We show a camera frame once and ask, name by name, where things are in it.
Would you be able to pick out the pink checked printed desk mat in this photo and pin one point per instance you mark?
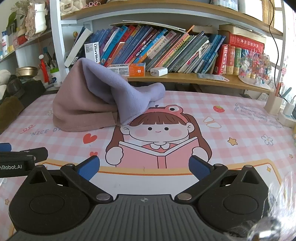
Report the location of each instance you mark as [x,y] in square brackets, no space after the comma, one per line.
[231,111]

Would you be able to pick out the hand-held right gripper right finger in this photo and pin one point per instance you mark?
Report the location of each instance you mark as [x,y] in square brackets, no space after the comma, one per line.
[200,168]

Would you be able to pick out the red tassel ornament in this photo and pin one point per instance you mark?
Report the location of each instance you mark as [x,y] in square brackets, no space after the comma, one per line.
[44,69]

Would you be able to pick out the white and wood shelf unit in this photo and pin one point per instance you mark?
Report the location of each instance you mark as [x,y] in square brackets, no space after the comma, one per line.
[55,34]

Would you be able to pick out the cream padded jacket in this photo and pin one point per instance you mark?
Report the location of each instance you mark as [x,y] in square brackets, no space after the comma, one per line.
[4,80]

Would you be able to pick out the teal pen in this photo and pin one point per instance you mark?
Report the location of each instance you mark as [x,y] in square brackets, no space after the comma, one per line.
[286,92]

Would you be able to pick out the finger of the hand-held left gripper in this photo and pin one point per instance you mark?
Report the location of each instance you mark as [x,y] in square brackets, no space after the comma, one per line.
[5,147]
[39,154]

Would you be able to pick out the white charger plug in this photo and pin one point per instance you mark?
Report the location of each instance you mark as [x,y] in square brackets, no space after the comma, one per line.
[159,71]

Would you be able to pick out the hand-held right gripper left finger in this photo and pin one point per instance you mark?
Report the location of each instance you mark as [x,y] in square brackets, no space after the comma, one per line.
[89,168]

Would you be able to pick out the white power strip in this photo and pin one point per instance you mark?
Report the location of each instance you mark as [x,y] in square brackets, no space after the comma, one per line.
[285,120]

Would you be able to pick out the colourful acrylic figurine display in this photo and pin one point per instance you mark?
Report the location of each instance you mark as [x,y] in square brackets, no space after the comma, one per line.
[254,69]

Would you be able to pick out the white power adapter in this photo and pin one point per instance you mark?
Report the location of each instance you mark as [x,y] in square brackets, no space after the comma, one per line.
[289,107]

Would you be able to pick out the flat clear plastic packet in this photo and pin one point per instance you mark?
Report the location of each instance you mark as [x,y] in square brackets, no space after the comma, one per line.
[212,77]

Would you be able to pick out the white leaning book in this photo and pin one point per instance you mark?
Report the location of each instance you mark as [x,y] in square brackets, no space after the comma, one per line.
[76,48]

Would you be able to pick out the wicker basket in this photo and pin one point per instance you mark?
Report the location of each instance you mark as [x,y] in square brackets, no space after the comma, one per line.
[268,11]

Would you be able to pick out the cream quilted bag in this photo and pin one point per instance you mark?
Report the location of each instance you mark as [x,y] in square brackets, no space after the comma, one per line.
[69,7]

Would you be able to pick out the white tub green lid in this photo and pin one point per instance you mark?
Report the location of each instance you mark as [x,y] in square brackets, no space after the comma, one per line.
[55,78]

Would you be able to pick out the row of colourful books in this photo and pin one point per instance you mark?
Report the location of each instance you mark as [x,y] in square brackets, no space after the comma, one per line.
[161,46]

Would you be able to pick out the white orange toothpaste box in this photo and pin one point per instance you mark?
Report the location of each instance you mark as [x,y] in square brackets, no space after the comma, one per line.
[131,69]

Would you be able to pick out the white floral pouch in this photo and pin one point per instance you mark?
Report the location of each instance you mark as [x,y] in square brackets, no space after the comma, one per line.
[38,20]

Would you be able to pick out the clear plastic wrap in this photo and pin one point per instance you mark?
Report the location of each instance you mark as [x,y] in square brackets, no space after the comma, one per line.
[282,208]

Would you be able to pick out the white bottle red label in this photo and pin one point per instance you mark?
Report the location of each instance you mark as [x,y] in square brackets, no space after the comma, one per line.
[5,44]

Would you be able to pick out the small yellow jar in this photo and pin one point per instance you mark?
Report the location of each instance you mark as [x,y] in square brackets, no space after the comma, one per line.
[10,49]

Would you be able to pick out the tall white carton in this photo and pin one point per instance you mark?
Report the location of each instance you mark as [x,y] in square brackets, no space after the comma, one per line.
[92,52]

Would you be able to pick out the black box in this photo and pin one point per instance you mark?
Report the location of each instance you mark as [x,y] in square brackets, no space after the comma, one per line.
[34,92]

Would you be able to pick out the gold round tin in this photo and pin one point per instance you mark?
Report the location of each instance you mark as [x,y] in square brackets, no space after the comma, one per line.
[26,71]

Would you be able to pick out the red round bottle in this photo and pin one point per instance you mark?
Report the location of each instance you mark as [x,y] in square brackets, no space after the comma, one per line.
[22,39]

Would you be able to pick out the beige pen holder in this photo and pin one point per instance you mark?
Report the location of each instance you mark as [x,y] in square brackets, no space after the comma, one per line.
[272,104]

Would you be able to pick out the cluster of pens and brushes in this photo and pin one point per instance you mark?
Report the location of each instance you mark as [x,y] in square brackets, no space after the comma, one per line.
[49,59]

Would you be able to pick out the thick red book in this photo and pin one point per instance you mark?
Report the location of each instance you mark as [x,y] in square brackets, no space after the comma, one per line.
[246,44]

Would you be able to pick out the purple and mauve sweater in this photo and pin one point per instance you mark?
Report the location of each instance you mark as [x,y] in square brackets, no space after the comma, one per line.
[92,99]

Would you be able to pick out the orange pen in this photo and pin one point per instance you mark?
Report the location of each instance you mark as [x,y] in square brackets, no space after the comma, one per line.
[278,89]

